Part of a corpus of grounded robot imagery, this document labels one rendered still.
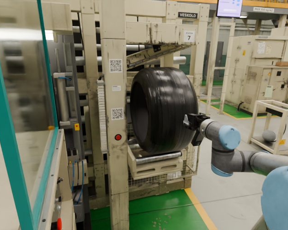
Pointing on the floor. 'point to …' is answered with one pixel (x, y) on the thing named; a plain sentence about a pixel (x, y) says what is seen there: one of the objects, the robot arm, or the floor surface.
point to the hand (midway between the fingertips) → (185, 122)
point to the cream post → (121, 180)
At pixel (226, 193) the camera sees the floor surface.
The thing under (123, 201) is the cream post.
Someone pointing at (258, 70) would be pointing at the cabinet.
